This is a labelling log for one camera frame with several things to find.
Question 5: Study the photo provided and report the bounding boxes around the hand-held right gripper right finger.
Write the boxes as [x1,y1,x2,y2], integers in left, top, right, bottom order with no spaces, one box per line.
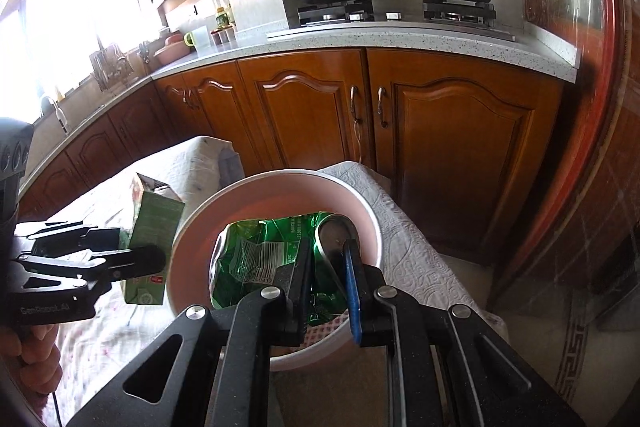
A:
[341,239,586,427]

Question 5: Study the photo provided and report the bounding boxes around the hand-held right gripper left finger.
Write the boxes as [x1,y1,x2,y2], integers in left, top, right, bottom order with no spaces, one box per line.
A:
[65,237,313,427]

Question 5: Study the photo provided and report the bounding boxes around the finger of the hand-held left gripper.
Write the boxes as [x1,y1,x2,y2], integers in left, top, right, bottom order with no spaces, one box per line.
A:
[14,221,132,255]
[10,246,167,289]

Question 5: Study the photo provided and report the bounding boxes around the green drink carton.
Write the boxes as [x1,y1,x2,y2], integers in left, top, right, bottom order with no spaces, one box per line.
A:
[120,173,186,307]

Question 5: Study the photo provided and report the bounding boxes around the green snack bag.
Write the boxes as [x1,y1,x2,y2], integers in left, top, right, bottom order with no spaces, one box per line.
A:
[209,212,361,330]

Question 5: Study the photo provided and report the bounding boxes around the pink waste bin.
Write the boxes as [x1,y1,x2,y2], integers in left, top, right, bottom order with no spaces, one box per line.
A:
[167,169,383,373]

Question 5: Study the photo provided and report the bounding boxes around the person's left hand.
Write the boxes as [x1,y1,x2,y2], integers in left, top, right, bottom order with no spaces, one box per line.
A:
[0,322,63,395]

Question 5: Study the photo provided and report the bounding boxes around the white floral tablecloth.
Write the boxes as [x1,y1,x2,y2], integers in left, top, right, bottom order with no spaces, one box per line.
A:
[15,136,246,427]

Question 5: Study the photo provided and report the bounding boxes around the white embossed cloth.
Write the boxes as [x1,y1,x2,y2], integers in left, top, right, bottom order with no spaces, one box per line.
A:
[315,161,506,343]

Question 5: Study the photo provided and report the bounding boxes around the steel faucet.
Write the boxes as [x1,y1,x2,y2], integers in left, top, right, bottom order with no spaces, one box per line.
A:
[40,96,69,136]

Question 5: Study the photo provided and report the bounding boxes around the wooden lower cabinets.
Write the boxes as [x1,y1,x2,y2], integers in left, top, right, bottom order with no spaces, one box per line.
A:
[15,47,566,268]

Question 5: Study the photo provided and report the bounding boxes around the dish rack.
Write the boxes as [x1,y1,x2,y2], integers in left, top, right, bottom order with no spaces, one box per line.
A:
[89,42,136,90]

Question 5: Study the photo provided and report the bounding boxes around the kitchen window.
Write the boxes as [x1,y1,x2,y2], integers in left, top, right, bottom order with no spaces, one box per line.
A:
[0,0,161,128]

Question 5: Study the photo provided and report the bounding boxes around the pink basin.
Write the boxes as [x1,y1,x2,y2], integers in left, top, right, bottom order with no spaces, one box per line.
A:
[152,32,194,62]

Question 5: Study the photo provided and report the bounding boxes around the grey kitchen countertop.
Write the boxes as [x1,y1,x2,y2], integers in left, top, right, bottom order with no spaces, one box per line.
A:
[20,19,581,188]

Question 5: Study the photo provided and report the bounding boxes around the gas stove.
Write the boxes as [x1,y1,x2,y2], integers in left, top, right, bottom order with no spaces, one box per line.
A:
[266,0,516,42]

